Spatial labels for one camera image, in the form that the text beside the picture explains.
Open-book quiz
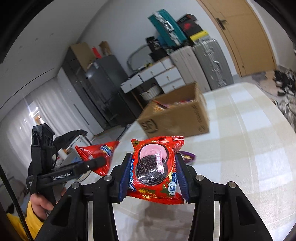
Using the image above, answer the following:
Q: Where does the red snack bag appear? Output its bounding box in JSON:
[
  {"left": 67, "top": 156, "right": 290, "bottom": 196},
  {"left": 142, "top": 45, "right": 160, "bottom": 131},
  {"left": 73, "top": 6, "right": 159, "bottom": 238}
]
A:
[{"left": 75, "top": 141, "right": 120, "bottom": 176}]

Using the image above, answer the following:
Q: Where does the red Oreo packet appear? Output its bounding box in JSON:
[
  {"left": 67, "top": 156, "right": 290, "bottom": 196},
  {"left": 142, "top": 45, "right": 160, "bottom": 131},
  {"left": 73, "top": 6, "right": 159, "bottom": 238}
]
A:
[{"left": 127, "top": 136, "right": 184, "bottom": 205}]

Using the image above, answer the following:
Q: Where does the purple candy bag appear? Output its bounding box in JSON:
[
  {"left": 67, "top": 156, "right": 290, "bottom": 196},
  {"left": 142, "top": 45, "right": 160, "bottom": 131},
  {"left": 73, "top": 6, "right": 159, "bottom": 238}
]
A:
[{"left": 179, "top": 151, "right": 196, "bottom": 164}]

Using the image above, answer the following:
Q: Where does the yellow sleeve forearm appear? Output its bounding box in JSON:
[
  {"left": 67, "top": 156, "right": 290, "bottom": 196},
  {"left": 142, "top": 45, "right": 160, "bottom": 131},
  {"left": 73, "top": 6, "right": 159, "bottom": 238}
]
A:
[{"left": 5, "top": 200, "right": 45, "bottom": 241}]

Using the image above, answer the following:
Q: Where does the person's left hand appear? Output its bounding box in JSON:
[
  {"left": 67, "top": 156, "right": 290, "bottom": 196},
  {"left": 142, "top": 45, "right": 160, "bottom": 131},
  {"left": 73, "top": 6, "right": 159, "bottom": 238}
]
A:
[{"left": 30, "top": 193, "right": 54, "bottom": 221}]

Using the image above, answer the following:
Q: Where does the white kettle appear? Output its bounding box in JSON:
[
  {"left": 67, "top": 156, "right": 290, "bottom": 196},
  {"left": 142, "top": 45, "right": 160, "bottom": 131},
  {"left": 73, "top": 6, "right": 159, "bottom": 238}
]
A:
[{"left": 65, "top": 135, "right": 92, "bottom": 155}]

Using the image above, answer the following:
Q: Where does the black clothing pile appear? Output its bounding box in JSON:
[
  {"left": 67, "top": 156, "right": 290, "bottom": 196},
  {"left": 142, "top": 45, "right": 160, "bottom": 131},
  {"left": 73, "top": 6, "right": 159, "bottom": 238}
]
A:
[{"left": 53, "top": 130, "right": 88, "bottom": 151}]

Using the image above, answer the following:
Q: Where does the white curtain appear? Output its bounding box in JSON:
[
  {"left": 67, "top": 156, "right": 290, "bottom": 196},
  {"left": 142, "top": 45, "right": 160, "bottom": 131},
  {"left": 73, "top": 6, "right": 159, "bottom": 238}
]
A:
[{"left": 1, "top": 78, "right": 81, "bottom": 178}]

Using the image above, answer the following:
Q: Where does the black refrigerator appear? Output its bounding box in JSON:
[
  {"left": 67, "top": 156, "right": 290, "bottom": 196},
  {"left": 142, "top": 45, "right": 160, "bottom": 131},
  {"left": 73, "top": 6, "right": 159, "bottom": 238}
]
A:
[{"left": 86, "top": 55, "right": 135, "bottom": 127}]

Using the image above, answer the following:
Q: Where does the woven laundry basket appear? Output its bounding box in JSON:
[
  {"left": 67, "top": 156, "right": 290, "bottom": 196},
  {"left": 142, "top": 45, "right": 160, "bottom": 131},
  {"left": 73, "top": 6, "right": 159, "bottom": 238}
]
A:
[{"left": 140, "top": 84, "right": 162, "bottom": 101}]

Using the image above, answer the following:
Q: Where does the dark tall cabinet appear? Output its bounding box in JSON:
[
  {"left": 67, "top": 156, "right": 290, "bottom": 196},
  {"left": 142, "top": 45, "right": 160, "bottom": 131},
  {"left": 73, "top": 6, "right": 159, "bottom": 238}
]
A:
[{"left": 62, "top": 42, "right": 111, "bottom": 131}]

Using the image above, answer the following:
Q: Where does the SF cardboard box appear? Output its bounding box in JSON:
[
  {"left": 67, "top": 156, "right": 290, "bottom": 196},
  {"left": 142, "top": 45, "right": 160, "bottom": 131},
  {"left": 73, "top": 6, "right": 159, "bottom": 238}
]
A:
[{"left": 137, "top": 82, "right": 209, "bottom": 138}]

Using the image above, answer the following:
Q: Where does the white drawer desk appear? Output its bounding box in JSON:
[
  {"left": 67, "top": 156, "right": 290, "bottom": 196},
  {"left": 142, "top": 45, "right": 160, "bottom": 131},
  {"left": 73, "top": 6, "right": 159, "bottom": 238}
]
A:
[{"left": 120, "top": 57, "right": 186, "bottom": 93}]

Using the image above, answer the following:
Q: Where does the oval mirror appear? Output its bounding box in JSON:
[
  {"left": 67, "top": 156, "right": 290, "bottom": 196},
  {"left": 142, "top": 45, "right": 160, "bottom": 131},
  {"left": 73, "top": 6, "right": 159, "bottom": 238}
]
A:
[{"left": 126, "top": 44, "right": 151, "bottom": 72}]

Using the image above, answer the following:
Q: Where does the door mat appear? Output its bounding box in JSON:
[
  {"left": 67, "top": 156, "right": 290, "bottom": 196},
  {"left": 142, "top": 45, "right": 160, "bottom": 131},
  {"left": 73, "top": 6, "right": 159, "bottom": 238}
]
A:
[{"left": 251, "top": 70, "right": 278, "bottom": 95}]

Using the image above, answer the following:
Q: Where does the beige suitcase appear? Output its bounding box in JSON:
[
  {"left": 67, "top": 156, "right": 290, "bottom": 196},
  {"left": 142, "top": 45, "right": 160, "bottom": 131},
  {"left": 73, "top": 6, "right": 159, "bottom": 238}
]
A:
[{"left": 170, "top": 46, "right": 211, "bottom": 93}]

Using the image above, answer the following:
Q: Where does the silver aluminium suitcase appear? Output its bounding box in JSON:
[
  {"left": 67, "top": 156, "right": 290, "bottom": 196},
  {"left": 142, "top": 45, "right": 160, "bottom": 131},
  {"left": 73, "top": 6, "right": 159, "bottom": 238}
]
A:
[{"left": 193, "top": 39, "right": 234, "bottom": 90}]

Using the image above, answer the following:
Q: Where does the teal suitcase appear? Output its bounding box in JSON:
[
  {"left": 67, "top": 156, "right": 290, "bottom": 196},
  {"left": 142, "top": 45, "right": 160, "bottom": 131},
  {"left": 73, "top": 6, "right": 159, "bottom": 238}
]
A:
[{"left": 148, "top": 9, "right": 188, "bottom": 49}]

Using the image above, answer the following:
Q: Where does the stack of shoe boxes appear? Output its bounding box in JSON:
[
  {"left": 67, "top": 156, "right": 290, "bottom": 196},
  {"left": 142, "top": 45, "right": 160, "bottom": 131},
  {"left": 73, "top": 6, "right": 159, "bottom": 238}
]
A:
[{"left": 177, "top": 14, "right": 210, "bottom": 43}]

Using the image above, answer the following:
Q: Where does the wooden door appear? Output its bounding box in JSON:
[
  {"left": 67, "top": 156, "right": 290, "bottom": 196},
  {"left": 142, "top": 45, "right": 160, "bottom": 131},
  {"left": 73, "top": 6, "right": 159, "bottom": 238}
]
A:
[{"left": 199, "top": 0, "right": 276, "bottom": 77}]

